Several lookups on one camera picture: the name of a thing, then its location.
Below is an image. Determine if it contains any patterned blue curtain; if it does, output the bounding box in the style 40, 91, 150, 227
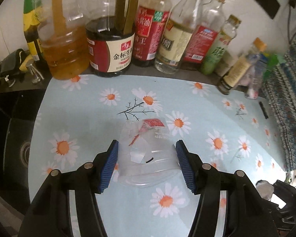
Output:
262, 37, 296, 171

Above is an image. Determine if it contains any clear plastic lid container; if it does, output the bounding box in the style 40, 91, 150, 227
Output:
117, 117, 181, 187

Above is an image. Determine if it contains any black sink basin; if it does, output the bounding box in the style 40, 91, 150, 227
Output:
0, 89, 45, 214

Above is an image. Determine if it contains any green cap yellow bottle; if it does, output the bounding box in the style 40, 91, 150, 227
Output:
23, 0, 46, 64

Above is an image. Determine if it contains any large soy sauce jug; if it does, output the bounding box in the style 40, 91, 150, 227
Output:
85, 0, 139, 78

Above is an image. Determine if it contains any red label soy bottle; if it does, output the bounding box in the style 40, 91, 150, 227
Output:
132, 0, 172, 67

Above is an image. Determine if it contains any green refill pouch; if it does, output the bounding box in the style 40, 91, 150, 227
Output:
263, 54, 286, 81

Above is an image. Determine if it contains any daisy print blue tablecloth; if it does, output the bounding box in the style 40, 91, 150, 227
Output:
28, 75, 286, 236

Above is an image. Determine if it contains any small sesame oil bottle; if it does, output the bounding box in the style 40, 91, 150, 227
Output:
217, 38, 267, 95

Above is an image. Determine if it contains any black yellow item by sink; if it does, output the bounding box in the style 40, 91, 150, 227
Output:
0, 49, 33, 88

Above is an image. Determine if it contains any clear vinegar bottle yellow cap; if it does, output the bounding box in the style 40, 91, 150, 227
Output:
155, 0, 204, 74

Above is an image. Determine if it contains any clear jug amber oil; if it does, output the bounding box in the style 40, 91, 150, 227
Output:
38, 0, 89, 80

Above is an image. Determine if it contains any blue white plastic bag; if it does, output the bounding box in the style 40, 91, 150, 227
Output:
245, 53, 268, 100

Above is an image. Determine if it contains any green label oil bottle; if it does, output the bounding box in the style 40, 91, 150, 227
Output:
199, 14, 242, 75

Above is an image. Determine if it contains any red label clear bottle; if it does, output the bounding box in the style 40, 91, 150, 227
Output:
181, 0, 226, 71

